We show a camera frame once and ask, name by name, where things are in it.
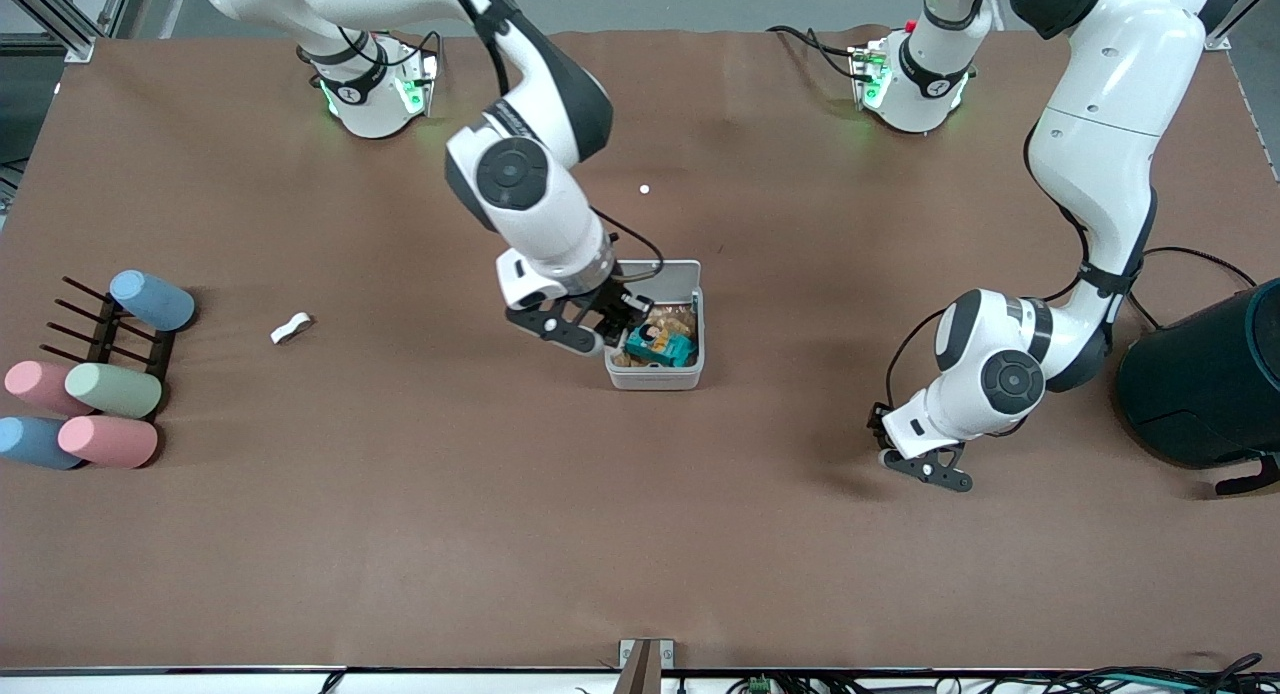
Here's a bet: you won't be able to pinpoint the grey storage box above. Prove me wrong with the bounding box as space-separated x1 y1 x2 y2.
604 259 706 391

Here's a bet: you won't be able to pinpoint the orange snack wrappers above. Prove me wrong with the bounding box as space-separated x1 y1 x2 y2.
612 304 698 367

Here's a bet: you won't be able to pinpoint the teal cardboard box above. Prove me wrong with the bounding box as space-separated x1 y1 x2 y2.
625 331 697 370

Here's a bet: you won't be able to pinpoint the blue plastic cup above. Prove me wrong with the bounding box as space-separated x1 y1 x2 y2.
0 416 83 472
109 269 197 333

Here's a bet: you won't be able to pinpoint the green plastic cup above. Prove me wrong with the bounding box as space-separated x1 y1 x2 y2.
64 362 164 421

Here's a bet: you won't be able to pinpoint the black cup drying rack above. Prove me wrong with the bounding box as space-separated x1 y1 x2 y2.
40 276 177 417

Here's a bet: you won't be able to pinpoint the pink plastic cup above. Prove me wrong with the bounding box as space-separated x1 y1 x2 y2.
4 360 93 416
57 414 160 470

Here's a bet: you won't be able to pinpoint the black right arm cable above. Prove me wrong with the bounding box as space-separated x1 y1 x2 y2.
590 207 665 280

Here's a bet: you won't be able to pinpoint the black kettle cable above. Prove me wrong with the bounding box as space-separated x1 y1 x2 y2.
1125 246 1259 330

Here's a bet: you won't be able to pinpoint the metal table edge bracket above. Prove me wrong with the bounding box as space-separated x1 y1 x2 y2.
618 638 676 694

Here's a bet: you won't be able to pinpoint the black floor cable bundle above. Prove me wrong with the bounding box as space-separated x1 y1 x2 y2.
1040 654 1280 694

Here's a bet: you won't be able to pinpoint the aluminium frame profile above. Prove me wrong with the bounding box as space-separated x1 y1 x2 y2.
0 0 136 63
1205 0 1263 51

